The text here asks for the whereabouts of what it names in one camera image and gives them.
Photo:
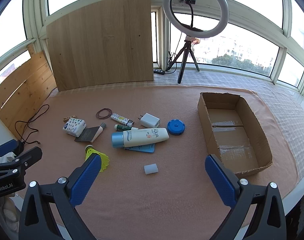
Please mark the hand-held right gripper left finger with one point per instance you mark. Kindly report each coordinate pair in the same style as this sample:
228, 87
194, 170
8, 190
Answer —
85, 177

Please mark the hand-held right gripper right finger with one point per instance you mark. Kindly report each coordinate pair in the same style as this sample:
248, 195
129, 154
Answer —
220, 177

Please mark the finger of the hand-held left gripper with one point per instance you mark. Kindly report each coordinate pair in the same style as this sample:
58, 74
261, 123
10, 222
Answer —
6, 147
27, 160

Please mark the yellow plastic shuttlecock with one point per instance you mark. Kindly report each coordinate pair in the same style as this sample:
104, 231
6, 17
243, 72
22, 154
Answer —
104, 160

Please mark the brown cardboard box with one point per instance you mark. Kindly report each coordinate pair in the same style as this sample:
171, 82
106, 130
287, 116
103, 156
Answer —
232, 135

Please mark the dotted white tissue pack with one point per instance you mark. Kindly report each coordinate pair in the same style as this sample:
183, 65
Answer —
74, 126

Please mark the blue packet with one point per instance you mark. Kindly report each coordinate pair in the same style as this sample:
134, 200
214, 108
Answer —
144, 149

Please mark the white sunscreen tube blue cap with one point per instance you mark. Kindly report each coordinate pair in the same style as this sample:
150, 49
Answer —
142, 137

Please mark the person's left hand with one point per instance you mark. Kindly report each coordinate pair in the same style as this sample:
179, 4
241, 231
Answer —
8, 213

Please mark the black and white tube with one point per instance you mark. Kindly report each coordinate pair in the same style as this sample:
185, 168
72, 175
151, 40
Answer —
85, 133

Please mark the wooden clothespin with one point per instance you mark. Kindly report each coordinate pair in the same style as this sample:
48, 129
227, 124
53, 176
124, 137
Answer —
67, 118

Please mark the green lip balm stick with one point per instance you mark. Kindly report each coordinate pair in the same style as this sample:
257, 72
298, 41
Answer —
122, 127

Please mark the knotty pine wood panel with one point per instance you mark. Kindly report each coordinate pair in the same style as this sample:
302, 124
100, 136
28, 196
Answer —
22, 87

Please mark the brown rubber band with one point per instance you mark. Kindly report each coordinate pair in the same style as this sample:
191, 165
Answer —
96, 113

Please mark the blue round tape measure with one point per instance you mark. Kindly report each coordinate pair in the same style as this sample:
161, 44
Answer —
175, 127

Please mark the white patterned lighter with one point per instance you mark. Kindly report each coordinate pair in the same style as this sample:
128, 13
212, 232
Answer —
118, 117

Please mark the white checked cloth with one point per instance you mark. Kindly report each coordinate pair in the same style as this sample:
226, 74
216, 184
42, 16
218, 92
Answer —
279, 97

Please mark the black tripod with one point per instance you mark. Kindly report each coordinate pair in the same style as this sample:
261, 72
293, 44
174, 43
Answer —
183, 65

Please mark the large light wooden board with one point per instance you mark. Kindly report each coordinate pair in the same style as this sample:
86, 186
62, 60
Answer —
99, 42

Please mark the red patterned tape wrap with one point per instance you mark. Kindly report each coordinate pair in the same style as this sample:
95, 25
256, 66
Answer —
192, 40

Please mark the black gooseneck phone holder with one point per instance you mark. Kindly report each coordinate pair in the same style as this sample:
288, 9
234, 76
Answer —
187, 0

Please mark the white wall charger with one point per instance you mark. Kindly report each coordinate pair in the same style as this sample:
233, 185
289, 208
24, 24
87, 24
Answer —
149, 120

